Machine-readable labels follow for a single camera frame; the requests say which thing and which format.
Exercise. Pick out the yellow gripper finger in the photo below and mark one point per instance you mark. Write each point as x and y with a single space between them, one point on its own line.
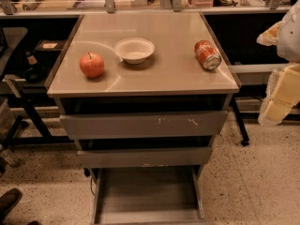
282 94
270 36

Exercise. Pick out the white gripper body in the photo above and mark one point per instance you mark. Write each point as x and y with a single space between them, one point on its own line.
290 40

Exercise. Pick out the red coke can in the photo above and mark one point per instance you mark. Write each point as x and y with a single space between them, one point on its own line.
207 55

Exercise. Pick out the top grey drawer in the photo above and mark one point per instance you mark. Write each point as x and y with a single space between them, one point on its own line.
143 125

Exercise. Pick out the middle grey drawer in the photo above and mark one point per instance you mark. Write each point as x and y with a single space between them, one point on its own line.
145 157

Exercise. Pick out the grey drawer cabinet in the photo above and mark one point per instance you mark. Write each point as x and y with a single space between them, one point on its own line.
171 80

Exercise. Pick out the open bottom grey drawer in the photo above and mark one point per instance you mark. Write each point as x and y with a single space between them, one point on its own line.
148 196

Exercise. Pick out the white paper bowl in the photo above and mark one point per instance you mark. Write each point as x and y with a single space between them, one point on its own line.
134 50

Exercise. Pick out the red apple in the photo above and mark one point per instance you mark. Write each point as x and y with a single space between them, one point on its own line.
92 65

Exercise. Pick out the dark shoe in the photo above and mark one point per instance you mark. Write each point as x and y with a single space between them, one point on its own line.
8 201

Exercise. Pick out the black desk frame right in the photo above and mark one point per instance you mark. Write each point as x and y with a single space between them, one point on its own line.
252 63

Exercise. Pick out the black desk frame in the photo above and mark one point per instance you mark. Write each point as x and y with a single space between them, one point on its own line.
34 50
252 63

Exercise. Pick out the black desk frame left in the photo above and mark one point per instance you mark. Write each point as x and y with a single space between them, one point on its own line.
34 50

